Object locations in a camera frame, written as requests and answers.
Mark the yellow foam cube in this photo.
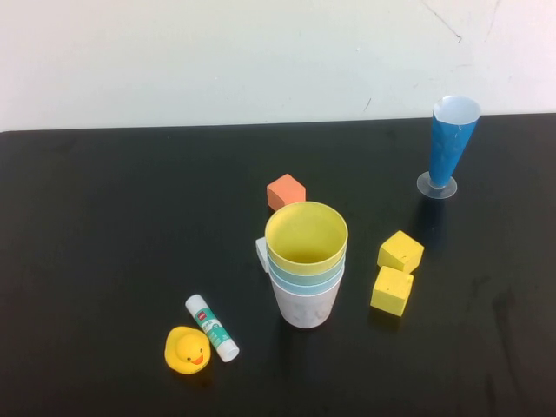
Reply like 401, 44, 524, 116
376, 229, 426, 274
369, 265, 415, 318

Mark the green plastic cup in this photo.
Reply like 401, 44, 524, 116
268, 254, 348, 288

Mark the light blue plastic cup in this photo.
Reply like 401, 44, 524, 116
268, 262, 347, 296

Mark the clear round plastic stand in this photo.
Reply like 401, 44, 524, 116
416, 170, 459, 200

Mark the blue cone glass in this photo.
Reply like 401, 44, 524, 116
431, 95, 482, 189

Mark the yellow plastic cup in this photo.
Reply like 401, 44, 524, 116
264, 201, 349, 275

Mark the yellow rubber duck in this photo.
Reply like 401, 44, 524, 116
163, 326, 214, 374

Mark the white foam cube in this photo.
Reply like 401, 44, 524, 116
255, 236, 271, 274

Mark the orange foam cube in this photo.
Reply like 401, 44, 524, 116
266, 173, 307, 210

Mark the pink plastic cup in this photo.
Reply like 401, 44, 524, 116
269, 264, 346, 328

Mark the white green glue stick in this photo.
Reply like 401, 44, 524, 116
185, 294, 241, 363

